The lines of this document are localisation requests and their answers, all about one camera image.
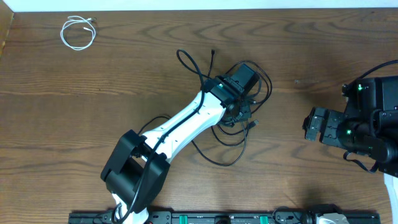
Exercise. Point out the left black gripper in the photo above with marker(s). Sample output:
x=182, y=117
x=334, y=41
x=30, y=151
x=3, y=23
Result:
x=248, y=109

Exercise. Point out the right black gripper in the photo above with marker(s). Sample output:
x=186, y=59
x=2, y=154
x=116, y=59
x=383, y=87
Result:
x=328, y=135

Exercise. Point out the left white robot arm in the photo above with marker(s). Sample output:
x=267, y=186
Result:
x=137, y=168

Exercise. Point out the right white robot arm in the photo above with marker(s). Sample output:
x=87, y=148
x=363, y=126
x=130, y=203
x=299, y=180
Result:
x=367, y=126

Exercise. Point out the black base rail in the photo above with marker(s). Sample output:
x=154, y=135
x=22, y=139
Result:
x=327, y=213

